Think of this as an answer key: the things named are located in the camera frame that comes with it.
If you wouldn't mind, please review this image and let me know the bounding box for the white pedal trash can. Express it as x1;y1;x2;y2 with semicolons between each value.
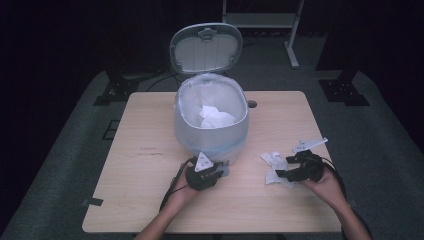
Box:
169;22;250;178

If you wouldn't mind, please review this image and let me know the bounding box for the white tissue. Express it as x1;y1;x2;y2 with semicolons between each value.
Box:
199;105;237;130
260;151;296;188

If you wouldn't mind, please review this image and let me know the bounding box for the white metal stand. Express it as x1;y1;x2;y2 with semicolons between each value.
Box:
221;0;306;70

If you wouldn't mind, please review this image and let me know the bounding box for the dark tape strip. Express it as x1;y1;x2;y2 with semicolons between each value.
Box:
81;197;105;208

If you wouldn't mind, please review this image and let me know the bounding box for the black floor cable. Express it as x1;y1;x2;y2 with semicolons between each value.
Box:
145;70;183;93

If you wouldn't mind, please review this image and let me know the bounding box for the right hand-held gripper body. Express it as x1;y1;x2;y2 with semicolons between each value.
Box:
286;137;329;183

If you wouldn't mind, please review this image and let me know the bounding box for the black stand base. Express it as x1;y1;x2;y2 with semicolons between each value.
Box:
93;68;140;107
318;77;371;107

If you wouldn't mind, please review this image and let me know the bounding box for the person's left hand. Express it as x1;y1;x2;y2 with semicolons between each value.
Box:
169;162;202;205

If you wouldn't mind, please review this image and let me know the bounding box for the person's right hand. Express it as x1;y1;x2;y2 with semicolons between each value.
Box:
301;165;348;210

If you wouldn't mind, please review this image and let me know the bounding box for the floor socket box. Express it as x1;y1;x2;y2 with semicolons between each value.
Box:
102;119;122;141

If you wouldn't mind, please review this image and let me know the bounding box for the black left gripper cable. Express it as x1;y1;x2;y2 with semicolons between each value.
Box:
159;157;198;212

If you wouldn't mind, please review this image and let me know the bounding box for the translucent plastic liner bag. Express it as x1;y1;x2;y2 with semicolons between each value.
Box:
173;73;250;158

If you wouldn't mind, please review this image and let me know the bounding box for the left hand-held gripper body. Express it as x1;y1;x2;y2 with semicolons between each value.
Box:
184;151;221;192

